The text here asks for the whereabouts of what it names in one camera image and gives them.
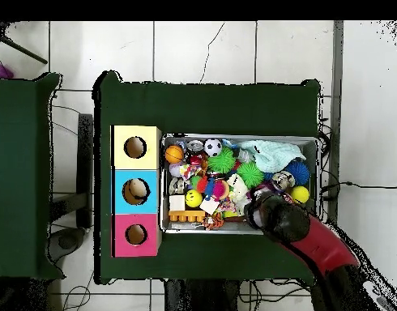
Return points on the gray round base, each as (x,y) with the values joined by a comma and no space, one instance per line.
(67,241)

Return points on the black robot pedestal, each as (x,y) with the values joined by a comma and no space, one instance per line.
(201,298)

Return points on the purple object on floor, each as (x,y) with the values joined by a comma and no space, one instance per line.
(2,71)

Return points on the blue spiky ball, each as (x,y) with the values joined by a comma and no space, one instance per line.
(298,171)

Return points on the silver mesh bin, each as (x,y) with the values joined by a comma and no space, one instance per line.
(198,229)

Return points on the black flat panel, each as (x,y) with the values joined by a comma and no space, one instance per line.
(85,162)

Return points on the silver soda can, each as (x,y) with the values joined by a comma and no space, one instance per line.
(195,145)

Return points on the orange tiger plush toy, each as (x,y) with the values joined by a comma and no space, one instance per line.
(214,222)

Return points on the plain yellow ball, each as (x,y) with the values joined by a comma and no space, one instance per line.
(300,194)

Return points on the black rod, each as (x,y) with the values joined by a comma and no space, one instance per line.
(26,51)

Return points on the yellow smiley face ball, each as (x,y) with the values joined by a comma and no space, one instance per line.
(194,198)

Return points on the green spiky ball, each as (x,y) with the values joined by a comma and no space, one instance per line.
(250,175)
(221,160)

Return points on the orange basketball toy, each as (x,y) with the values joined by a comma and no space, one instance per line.
(174,154)

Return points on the mint green cloth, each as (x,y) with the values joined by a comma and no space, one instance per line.
(269,155)

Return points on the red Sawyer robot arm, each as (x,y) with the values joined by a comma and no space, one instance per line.
(321,249)

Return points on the black and white soccer ball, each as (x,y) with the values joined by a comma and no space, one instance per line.
(213,147)

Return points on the wooden box with three holes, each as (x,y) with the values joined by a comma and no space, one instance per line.
(120,162)

